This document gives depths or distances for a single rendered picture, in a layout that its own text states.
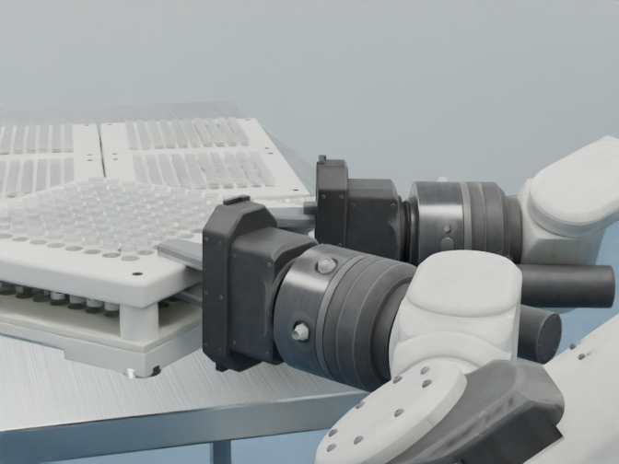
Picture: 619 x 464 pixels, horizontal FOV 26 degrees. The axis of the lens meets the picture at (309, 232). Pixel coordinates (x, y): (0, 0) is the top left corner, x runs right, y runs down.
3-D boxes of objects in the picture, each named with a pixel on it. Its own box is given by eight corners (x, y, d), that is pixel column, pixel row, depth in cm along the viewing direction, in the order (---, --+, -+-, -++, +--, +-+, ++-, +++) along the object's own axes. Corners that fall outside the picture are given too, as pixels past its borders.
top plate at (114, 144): (99, 135, 208) (99, 122, 207) (256, 130, 212) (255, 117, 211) (103, 170, 185) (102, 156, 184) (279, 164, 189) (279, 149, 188)
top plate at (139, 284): (90, 194, 125) (89, 173, 124) (319, 229, 113) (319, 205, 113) (-111, 260, 105) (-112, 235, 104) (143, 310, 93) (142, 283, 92)
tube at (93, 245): (95, 330, 102) (91, 236, 100) (109, 333, 102) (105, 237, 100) (84, 335, 101) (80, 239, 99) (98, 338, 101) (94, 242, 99)
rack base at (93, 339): (93, 246, 126) (92, 222, 126) (319, 285, 114) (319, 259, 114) (-104, 320, 106) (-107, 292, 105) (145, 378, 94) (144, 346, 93)
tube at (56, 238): (59, 322, 104) (55, 229, 102) (72, 325, 103) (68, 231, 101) (48, 327, 103) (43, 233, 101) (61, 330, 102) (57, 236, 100)
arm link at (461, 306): (418, 373, 89) (386, 461, 76) (424, 244, 86) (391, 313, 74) (517, 382, 88) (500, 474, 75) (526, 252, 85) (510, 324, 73)
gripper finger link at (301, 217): (239, 216, 109) (315, 216, 109) (239, 227, 106) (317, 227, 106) (239, 197, 109) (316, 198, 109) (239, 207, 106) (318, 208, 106)
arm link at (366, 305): (318, 426, 88) (467, 479, 81) (321, 271, 85) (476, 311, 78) (414, 376, 96) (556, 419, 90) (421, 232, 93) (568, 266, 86)
